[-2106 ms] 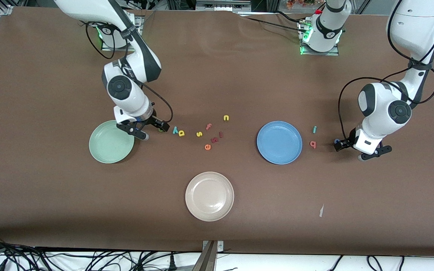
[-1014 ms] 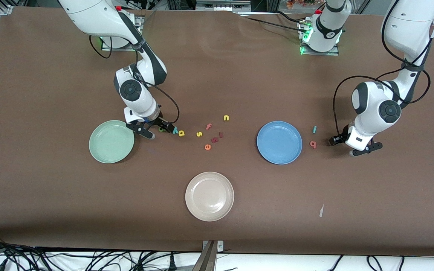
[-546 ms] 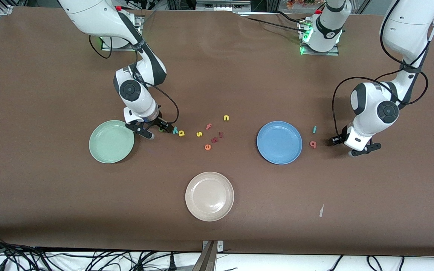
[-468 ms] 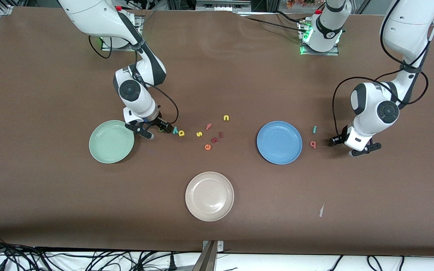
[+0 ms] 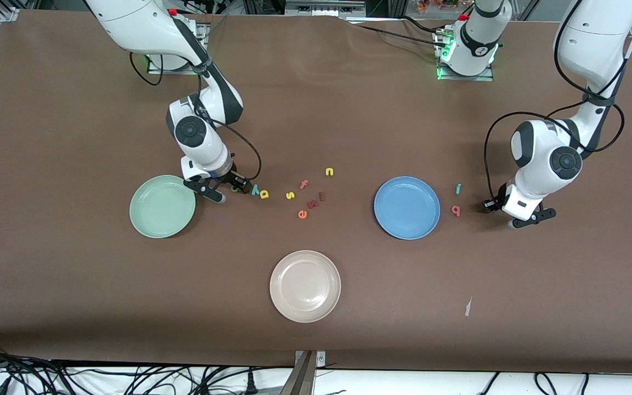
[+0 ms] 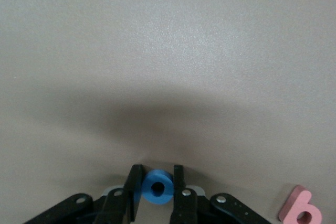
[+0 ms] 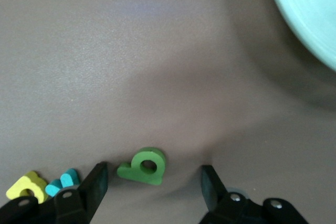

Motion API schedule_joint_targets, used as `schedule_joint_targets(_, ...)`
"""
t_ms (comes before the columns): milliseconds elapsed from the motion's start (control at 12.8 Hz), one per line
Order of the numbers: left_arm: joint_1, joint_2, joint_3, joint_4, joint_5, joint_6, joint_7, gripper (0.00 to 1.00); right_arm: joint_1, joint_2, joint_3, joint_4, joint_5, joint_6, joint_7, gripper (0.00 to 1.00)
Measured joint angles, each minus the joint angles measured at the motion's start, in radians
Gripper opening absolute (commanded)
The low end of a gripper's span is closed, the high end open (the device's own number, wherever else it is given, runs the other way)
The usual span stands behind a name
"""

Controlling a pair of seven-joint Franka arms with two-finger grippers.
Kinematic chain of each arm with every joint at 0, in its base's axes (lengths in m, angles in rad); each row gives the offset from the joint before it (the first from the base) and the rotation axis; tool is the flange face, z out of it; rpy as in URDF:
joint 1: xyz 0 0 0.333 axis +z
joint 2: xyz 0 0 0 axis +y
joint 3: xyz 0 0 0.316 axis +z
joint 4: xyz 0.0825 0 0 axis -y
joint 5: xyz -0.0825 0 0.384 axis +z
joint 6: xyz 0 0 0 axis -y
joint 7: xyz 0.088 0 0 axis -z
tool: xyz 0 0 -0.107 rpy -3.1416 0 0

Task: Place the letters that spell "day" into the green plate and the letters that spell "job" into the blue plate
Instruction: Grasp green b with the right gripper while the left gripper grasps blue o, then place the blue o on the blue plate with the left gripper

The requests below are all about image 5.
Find beige plate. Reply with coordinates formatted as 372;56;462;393
269;250;342;323

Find grey power strip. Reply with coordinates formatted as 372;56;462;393
285;0;366;17

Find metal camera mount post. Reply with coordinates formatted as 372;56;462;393
280;350;326;395

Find long black right arm cable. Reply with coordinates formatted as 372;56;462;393
128;51;164;87

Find blue plate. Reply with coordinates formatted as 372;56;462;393
374;176;441;240

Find black cable across table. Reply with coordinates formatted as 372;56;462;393
357;25;449;48

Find green plate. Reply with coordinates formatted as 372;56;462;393
129;175;197;239

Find tangled black floor cables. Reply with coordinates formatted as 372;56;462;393
0;340;295;395

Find looped black floor cable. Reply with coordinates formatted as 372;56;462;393
534;372;559;395

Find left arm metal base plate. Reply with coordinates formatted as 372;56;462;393
434;30;495;82

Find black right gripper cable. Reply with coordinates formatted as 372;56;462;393
195;71;263;190

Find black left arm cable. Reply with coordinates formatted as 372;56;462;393
483;0;632;212

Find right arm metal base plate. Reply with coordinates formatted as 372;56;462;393
148;25;210;75

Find orange flowers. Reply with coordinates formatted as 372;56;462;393
416;0;473;13

